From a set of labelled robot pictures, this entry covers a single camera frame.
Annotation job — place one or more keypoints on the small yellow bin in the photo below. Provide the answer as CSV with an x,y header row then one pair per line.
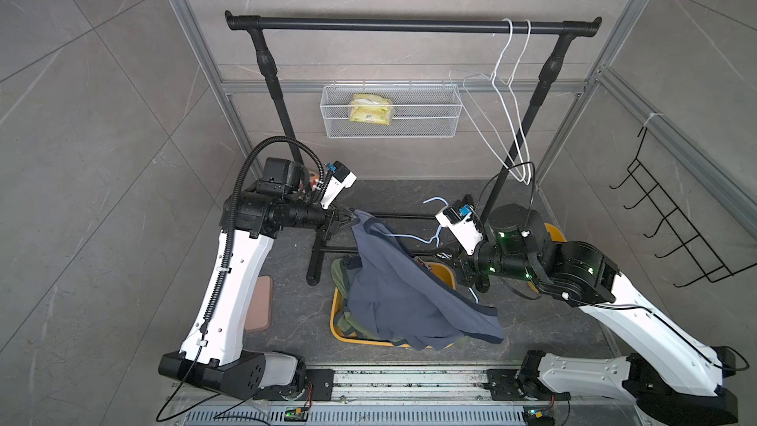
x,y
556,236

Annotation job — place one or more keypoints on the black clothes rack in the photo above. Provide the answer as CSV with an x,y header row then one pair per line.
x,y
414,26

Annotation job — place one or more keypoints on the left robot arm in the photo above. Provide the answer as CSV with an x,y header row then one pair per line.
x,y
212,356

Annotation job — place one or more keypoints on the green tank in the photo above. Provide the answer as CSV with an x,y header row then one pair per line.
x,y
343,284

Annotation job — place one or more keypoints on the navy blue tank top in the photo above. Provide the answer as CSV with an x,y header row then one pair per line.
x,y
397,298

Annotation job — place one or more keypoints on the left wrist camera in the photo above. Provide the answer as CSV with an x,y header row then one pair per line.
x,y
338,177

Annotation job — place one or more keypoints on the black wall hook rack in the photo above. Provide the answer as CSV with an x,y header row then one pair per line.
x,y
688,239

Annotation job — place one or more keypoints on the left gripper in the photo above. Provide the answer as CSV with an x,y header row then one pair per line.
x,y
330,224

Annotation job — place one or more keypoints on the large yellow tray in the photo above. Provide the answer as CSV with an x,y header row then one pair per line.
x,y
337,325

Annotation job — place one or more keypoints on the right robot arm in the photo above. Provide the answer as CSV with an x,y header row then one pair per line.
x,y
670,375

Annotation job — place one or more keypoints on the pink rectangular block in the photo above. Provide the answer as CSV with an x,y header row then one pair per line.
x,y
259,315

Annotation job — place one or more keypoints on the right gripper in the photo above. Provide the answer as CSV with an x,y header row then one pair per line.
x,y
464,275

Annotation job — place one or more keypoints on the white wire mesh basket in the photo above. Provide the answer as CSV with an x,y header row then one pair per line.
x,y
419,110

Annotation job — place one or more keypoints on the yellow tissue pack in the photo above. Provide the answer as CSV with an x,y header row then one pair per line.
x,y
370,109

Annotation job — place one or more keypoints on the metal base rail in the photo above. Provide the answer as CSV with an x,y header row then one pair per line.
x,y
408,395

